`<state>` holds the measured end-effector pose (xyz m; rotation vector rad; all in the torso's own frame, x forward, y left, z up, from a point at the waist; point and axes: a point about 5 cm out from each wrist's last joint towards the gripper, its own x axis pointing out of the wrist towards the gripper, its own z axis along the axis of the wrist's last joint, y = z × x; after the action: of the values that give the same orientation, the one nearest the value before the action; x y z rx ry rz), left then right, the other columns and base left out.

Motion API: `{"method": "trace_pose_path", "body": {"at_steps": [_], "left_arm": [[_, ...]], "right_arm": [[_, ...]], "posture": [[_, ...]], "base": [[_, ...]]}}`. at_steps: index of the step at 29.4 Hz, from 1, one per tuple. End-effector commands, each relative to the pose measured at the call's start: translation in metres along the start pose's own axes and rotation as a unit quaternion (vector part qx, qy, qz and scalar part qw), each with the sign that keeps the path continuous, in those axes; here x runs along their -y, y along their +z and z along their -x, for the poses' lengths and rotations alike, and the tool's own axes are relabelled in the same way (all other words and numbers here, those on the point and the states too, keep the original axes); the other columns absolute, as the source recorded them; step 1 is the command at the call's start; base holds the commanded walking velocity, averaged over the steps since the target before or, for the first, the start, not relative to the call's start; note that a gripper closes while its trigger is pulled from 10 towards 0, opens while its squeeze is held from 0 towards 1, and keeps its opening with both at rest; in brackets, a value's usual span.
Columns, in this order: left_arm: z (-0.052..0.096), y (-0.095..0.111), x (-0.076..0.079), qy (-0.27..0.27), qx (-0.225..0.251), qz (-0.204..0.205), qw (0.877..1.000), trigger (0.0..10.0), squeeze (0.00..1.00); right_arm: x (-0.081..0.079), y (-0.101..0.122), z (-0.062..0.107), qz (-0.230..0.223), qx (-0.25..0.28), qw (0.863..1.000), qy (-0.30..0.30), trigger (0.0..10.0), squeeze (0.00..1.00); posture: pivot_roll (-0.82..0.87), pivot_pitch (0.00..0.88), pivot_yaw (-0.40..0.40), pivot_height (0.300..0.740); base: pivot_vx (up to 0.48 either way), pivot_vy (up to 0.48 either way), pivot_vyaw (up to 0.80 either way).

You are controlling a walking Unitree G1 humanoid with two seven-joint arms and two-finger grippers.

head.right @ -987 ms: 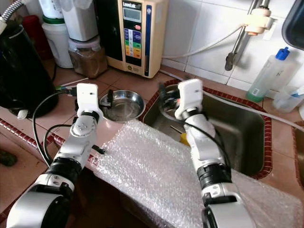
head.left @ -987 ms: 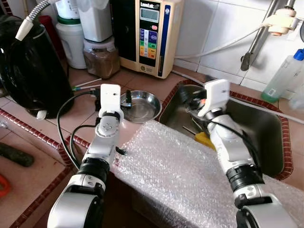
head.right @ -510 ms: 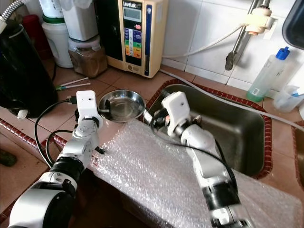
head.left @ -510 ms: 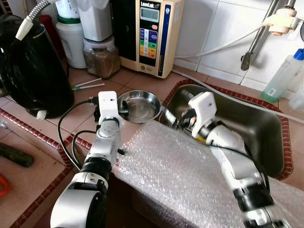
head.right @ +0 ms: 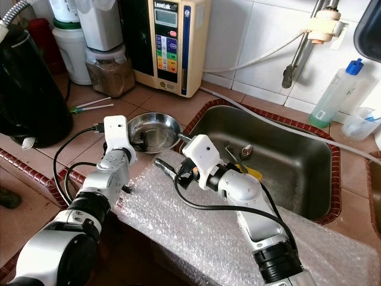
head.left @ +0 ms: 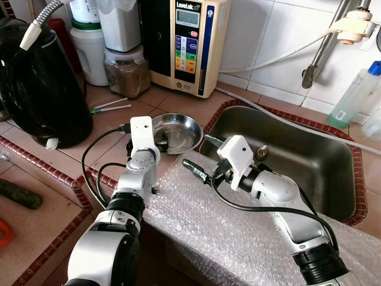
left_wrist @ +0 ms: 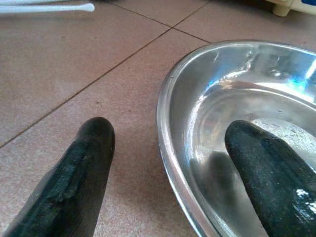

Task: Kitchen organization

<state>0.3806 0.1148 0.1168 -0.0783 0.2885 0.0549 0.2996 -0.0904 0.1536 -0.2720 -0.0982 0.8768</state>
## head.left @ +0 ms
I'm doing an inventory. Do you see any stainless steel bowl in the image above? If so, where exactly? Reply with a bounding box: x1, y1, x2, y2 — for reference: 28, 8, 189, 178
151, 112, 224, 156

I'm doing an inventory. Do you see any orange plastic object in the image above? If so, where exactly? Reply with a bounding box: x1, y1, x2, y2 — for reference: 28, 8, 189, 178
0, 217, 14, 248

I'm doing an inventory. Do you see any white ionizer supply hose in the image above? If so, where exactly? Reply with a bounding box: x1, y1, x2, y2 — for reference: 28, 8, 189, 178
219, 33, 343, 75

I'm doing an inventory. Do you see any red container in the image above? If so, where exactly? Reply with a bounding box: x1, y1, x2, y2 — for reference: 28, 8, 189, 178
48, 18, 78, 75

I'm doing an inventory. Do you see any grey flexible pipe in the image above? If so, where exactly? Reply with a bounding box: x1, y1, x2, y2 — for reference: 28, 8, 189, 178
20, 0, 66, 51

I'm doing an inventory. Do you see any black electric kettle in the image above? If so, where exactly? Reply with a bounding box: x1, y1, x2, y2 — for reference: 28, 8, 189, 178
0, 18, 94, 150

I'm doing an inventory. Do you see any white plastic container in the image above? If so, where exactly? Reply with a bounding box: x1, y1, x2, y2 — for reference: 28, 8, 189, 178
97, 0, 142, 53

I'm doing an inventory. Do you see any white labelled bottle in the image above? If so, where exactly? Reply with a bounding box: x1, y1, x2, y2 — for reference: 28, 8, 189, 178
71, 0, 102, 24

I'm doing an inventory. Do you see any beige faucet diverter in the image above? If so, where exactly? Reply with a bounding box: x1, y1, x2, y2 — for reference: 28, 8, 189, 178
336, 7, 377, 45

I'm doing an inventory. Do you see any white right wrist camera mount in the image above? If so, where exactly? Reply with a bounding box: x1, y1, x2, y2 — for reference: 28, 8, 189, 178
216, 135, 258, 191

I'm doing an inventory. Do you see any stainless steel sink basin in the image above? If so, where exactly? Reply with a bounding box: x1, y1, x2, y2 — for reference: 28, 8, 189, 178
199, 106, 358, 218

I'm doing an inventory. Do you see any clear bottle blue cap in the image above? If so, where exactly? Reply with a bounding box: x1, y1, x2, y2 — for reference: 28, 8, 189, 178
327, 60, 381, 129

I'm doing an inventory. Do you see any beige water ionizer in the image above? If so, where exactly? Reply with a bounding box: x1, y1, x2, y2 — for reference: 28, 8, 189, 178
139, 0, 232, 99

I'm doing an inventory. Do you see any thin white drain hose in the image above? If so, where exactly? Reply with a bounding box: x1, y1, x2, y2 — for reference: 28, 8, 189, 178
214, 86, 381, 157

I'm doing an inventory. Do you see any dark green oblong object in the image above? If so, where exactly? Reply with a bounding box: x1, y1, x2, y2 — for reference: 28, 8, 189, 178
0, 178, 43, 210

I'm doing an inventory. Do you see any brown spice jar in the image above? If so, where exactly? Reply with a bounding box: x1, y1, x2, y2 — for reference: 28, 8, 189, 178
104, 46, 151, 99

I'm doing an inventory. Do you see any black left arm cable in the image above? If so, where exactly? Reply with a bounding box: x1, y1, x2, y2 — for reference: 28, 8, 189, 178
82, 124, 133, 209

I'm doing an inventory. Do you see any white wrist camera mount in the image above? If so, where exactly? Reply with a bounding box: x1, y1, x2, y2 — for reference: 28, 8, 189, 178
129, 116, 161, 157
216, 135, 258, 191

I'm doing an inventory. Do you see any white jar green lid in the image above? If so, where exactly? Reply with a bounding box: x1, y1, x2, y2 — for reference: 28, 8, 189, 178
70, 21, 111, 87

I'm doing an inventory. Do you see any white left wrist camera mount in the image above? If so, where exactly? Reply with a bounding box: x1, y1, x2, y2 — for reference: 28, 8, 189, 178
129, 116, 161, 157

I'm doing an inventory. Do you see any bubble wrap sheet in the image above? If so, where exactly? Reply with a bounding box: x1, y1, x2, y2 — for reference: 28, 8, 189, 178
143, 152, 381, 286

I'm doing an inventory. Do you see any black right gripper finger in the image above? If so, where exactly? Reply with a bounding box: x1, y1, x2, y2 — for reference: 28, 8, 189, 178
182, 158, 213, 179
183, 164, 210, 185

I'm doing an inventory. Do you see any steel faucet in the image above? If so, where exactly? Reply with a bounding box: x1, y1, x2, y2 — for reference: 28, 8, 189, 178
301, 0, 352, 90

